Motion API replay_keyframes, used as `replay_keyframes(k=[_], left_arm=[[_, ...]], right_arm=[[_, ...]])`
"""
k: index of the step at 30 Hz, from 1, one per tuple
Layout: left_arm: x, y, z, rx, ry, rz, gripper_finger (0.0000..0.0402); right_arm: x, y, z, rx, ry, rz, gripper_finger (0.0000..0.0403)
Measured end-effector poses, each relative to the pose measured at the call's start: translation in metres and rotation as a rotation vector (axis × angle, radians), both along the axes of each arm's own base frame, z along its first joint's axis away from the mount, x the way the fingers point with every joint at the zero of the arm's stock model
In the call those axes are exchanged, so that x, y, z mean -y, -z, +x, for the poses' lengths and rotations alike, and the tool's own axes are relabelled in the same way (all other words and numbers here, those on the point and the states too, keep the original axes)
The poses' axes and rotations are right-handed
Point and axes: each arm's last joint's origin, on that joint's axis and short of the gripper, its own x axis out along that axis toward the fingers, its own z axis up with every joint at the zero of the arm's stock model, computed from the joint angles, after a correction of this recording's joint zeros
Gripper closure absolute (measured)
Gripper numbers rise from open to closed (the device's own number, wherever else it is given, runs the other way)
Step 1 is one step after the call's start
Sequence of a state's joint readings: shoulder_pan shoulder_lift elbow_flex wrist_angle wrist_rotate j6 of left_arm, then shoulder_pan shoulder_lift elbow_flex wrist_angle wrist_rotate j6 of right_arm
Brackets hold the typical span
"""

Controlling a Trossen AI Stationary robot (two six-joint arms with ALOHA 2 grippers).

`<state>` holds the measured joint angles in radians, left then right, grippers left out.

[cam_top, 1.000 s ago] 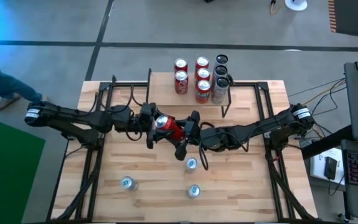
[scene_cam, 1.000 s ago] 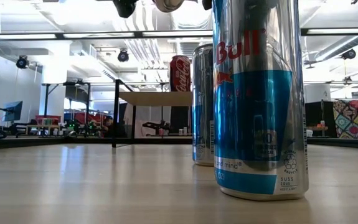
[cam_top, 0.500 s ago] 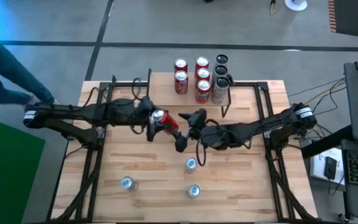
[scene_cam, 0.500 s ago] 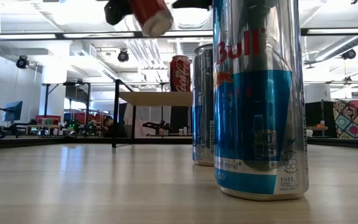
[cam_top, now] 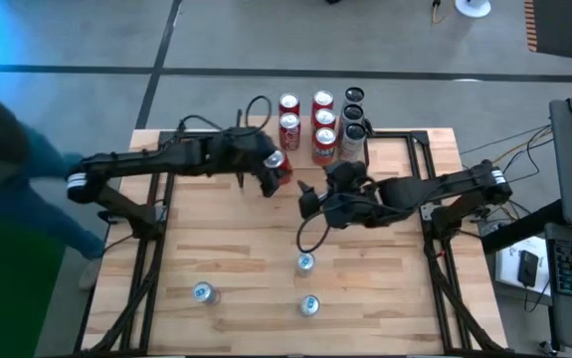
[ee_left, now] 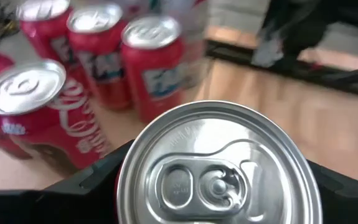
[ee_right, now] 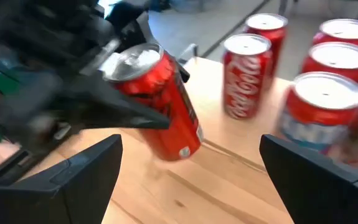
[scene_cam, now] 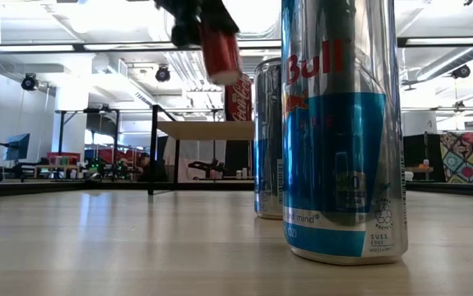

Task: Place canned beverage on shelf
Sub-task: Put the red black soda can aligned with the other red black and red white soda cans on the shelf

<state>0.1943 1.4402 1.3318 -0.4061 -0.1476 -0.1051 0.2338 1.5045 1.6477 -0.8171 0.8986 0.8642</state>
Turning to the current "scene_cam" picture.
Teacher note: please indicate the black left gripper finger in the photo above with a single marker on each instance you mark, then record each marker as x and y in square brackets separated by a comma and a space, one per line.
[219, 14]
[186, 22]

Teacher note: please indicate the red Coca-Cola can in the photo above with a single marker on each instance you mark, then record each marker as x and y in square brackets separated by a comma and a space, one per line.
[221, 55]
[238, 103]

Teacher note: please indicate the blue silver Red Bull can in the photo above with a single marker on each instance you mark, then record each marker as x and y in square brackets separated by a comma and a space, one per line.
[343, 144]
[268, 144]

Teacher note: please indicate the background black robot arm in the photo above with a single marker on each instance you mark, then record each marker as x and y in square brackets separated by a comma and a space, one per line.
[207, 165]

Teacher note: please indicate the black ceiling spotlight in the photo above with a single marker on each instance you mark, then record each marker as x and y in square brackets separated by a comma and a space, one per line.
[29, 82]
[461, 72]
[162, 74]

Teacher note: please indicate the black framed background table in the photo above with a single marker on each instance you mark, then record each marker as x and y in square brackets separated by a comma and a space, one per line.
[88, 111]

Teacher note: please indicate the person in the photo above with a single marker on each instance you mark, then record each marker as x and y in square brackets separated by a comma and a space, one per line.
[149, 168]

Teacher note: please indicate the red storage bins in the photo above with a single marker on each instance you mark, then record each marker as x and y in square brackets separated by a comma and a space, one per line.
[112, 158]

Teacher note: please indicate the computer monitor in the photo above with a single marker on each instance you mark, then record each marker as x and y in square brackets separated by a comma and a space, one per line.
[18, 147]

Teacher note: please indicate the black overhead light bar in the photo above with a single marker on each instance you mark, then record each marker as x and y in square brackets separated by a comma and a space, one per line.
[446, 42]

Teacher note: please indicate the black cabinet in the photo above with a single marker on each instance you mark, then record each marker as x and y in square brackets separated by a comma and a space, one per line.
[419, 152]

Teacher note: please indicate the colourful patchwork quilt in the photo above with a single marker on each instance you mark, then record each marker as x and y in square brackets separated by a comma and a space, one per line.
[470, 158]

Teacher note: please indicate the wooden shelf black metal frame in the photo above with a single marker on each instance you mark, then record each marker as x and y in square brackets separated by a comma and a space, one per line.
[203, 130]

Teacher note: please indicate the black aluminium table frame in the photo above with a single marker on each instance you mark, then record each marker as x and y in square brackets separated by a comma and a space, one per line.
[34, 189]

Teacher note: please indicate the silver air duct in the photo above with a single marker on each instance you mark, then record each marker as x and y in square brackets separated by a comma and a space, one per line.
[450, 63]

